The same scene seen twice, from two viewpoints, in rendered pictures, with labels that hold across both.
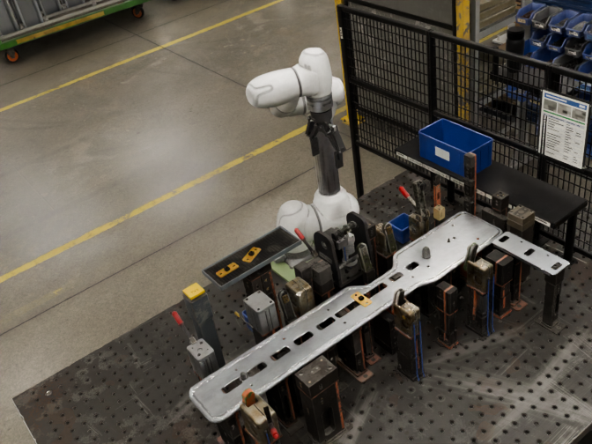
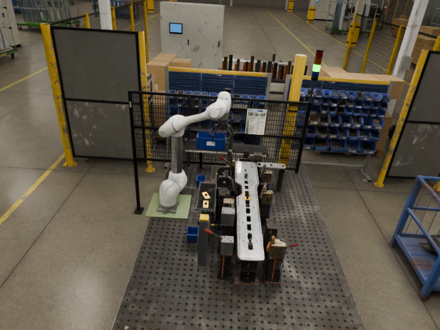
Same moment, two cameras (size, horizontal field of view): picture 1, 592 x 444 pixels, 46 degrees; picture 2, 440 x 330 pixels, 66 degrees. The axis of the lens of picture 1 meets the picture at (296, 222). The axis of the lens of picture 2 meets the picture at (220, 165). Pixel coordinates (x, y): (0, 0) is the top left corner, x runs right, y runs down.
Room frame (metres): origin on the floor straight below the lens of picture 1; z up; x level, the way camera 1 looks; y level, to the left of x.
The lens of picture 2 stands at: (0.86, 1.95, 2.63)
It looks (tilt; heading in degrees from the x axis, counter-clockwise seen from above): 29 degrees down; 302
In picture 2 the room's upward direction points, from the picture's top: 4 degrees clockwise
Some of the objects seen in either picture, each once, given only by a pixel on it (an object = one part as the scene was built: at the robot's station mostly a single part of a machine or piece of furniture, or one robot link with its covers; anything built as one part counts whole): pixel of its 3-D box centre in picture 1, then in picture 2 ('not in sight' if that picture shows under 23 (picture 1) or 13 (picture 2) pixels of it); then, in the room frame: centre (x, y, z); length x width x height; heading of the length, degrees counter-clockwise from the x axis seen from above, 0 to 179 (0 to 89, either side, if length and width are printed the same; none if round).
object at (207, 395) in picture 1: (358, 304); (248, 200); (1.88, -0.18, 1.00); 1.38 x 0.22 x 0.02; 122
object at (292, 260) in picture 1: (293, 249); (167, 205); (2.59, 0.03, 0.74); 0.22 x 0.18 x 0.06; 117
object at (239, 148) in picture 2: (482, 174); (226, 148); (2.53, -0.85, 1.02); 0.90 x 0.22 x 0.03; 32
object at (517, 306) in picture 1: (514, 275); not in sight; (2.05, -0.82, 0.84); 0.11 x 0.06 x 0.29; 32
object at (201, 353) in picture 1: (210, 383); (225, 258); (1.72, 0.40, 0.88); 0.11 x 0.10 x 0.36; 32
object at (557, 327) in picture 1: (551, 296); (280, 179); (1.89, -0.92, 0.84); 0.11 x 0.06 x 0.29; 32
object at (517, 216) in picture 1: (519, 247); (255, 168); (2.17, -0.89, 0.88); 0.08 x 0.08 x 0.36; 32
